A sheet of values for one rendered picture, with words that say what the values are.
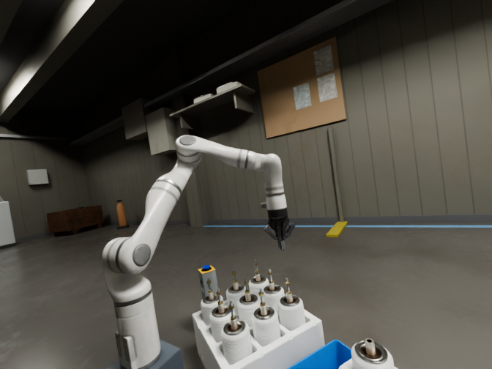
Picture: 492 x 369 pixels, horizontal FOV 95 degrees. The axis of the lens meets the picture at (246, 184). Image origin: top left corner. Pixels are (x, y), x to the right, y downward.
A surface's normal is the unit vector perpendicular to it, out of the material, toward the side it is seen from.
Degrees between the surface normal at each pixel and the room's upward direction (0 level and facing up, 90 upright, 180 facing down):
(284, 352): 90
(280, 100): 90
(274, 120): 90
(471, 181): 90
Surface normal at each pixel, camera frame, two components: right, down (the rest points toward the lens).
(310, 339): 0.47, -0.04
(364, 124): -0.54, 0.11
